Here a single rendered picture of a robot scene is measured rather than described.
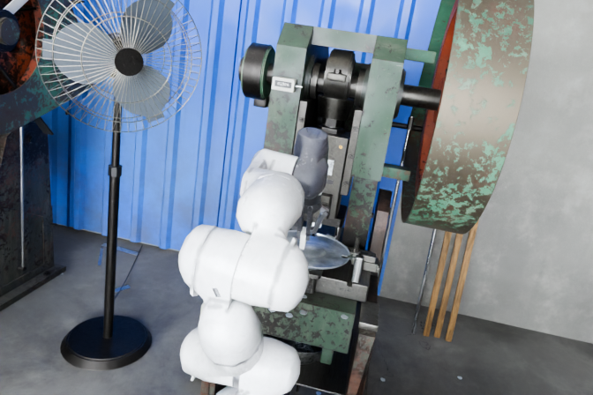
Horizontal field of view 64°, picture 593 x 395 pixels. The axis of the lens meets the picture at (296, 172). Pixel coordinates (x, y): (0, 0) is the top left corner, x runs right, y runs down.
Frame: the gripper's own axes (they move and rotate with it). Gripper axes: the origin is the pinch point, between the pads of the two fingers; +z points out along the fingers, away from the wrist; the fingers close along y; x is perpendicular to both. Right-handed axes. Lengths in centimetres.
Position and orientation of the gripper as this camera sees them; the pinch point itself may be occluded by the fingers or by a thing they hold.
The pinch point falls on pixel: (303, 238)
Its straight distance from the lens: 141.6
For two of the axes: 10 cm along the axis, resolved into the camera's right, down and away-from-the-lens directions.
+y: 9.7, 1.9, -1.3
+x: 2.2, -6.2, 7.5
